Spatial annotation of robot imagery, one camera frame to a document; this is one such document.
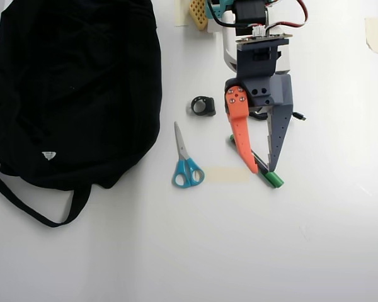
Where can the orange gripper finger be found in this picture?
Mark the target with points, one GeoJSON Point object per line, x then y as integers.
{"type": "Point", "coordinates": [241, 132]}

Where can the black fabric bag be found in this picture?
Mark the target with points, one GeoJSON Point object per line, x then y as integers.
{"type": "Point", "coordinates": [75, 94]}

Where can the yellow perforated block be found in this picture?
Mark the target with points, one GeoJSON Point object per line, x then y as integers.
{"type": "Point", "coordinates": [198, 14]}

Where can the torn beige masking tape strip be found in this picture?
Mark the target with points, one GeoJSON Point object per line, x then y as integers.
{"type": "Point", "coordinates": [374, 34]}

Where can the teal robot joint part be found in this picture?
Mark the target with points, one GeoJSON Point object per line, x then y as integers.
{"type": "Point", "coordinates": [215, 12]}

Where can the navy gripper finger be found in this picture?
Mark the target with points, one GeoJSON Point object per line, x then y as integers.
{"type": "Point", "coordinates": [278, 138]}

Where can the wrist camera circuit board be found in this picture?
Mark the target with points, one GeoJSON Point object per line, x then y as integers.
{"type": "Point", "coordinates": [264, 38]}

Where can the narrow beige masking tape strip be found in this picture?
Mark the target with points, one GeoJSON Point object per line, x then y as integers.
{"type": "Point", "coordinates": [181, 14]}

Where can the navy grey gripper body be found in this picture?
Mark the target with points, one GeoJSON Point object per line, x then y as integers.
{"type": "Point", "coordinates": [262, 94]}

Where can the wide beige masking tape strip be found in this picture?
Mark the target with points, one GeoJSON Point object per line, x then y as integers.
{"type": "Point", "coordinates": [226, 174]}

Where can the green capped black marker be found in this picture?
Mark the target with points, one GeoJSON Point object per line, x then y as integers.
{"type": "Point", "coordinates": [274, 180]}

